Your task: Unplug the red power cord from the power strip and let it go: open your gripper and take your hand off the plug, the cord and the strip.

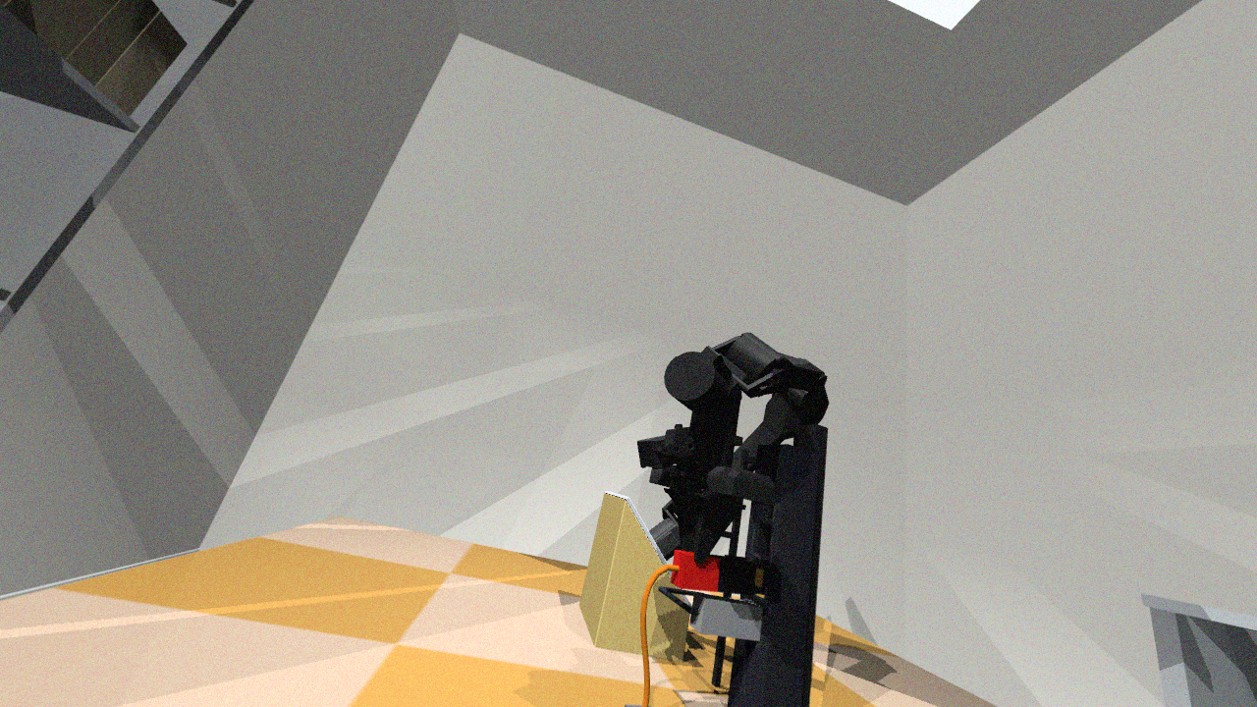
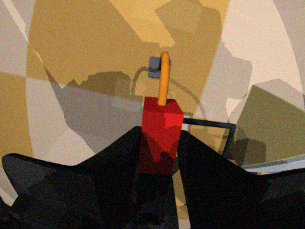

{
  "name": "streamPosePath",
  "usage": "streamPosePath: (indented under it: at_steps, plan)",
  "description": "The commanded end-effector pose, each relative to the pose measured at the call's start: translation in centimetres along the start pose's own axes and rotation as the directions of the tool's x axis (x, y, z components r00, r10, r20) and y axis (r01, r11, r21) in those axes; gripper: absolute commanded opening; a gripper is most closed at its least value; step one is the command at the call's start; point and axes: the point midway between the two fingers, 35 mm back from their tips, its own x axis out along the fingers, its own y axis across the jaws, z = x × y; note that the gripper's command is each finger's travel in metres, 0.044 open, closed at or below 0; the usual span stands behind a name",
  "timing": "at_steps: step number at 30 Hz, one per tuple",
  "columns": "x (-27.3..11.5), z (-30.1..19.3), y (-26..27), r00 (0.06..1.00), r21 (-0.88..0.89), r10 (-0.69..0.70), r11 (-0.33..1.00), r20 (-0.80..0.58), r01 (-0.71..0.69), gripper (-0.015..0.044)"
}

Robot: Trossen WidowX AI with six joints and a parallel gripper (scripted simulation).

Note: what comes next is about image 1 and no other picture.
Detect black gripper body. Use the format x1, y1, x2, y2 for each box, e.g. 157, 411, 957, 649
649, 418, 777, 507

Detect black vertical post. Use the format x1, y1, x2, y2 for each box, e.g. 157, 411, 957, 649
728, 424, 828, 707

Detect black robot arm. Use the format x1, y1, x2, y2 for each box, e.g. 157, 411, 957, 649
637, 333, 830, 562

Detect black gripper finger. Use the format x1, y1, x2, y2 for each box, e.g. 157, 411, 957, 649
688, 492, 745, 564
664, 488, 696, 552

